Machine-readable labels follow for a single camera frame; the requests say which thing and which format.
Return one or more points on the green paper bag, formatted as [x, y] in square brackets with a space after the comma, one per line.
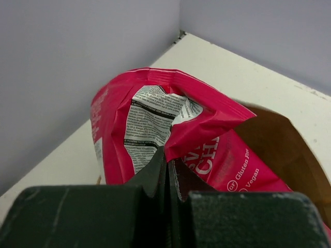
[281, 147]

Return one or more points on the pink chips bag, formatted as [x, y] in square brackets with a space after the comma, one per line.
[144, 109]

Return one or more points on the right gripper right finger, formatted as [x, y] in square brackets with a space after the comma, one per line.
[204, 217]

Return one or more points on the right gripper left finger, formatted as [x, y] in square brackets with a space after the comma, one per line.
[127, 215]

